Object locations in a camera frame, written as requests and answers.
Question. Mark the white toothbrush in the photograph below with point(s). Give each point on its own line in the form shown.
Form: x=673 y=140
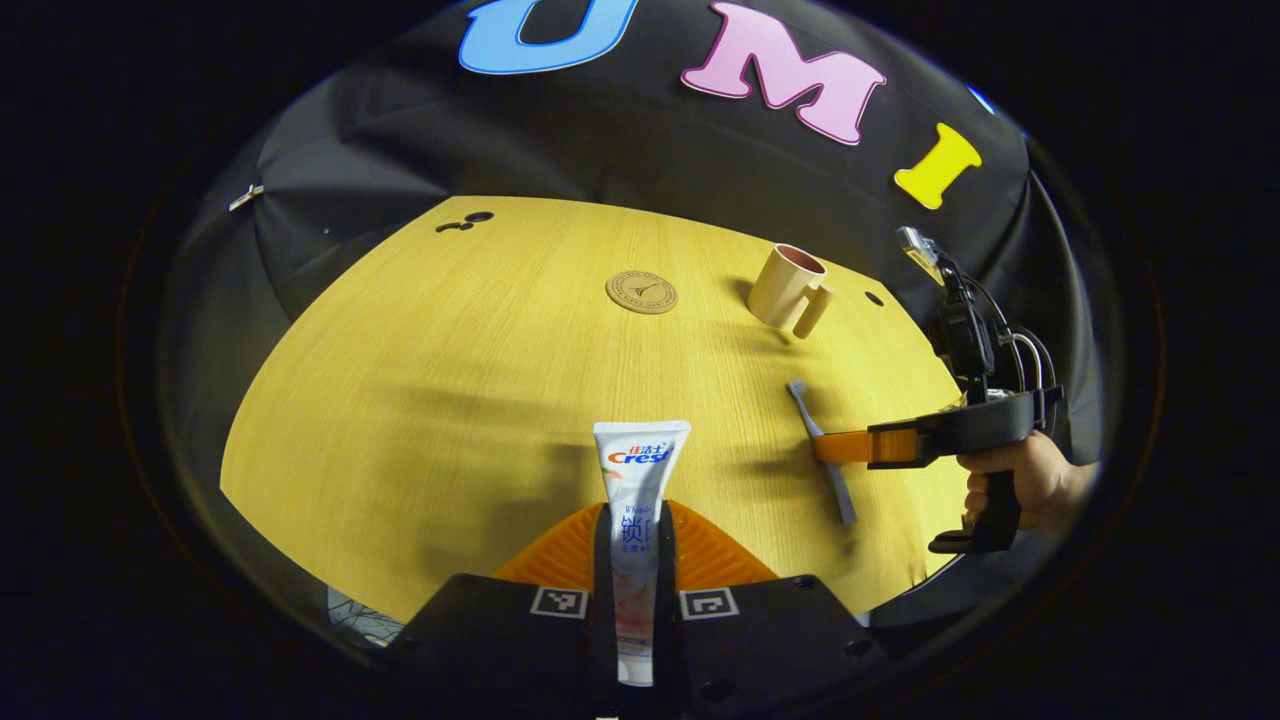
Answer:
x=835 y=480

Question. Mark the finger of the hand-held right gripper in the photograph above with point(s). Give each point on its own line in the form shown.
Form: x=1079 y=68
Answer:
x=850 y=446

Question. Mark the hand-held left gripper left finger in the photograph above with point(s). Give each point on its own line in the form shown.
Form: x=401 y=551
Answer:
x=500 y=630

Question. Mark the black backdrop cloth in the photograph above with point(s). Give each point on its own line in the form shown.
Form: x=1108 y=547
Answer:
x=600 y=140

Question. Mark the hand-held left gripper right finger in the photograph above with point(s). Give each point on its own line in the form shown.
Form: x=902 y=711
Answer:
x=770 y=640

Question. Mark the round brown coaster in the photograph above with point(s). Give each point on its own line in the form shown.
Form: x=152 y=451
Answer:
x=642 y=292

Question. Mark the white toothpaste tube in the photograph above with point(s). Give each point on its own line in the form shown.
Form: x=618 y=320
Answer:
x=640 y=480

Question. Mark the wooden desktop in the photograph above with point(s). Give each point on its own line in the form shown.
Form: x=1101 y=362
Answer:
x=450 y=400

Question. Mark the silver cloth clip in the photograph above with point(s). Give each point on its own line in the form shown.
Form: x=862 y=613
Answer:
x=245 y=195

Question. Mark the beige cup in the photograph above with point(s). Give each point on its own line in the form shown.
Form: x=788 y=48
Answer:
x=785 y=290

